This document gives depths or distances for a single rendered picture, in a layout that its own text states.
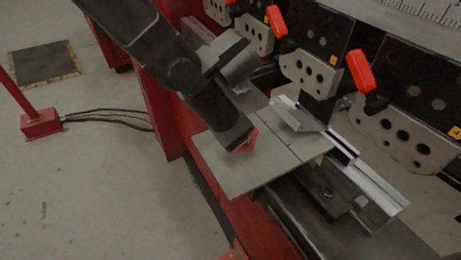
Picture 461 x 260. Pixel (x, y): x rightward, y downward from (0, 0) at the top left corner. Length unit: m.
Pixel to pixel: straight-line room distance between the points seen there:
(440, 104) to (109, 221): 1.59
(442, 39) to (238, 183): 0.36
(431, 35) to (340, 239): 0.41
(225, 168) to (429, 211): 1.61
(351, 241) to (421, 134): 0.29
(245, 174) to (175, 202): 1.17
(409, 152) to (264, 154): 0.25
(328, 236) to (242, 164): 0.24
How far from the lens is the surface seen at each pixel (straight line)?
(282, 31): 0.52
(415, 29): 0.41
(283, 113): 0.55
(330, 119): 0.58
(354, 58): 0.41
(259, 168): 0.51
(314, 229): 0.61
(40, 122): 2.33
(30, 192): 2.07
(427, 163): 0.45
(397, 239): 0.67
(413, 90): 0.42
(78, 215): 1.80
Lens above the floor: 1.41
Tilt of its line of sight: 46 degrees down
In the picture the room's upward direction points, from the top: straight up
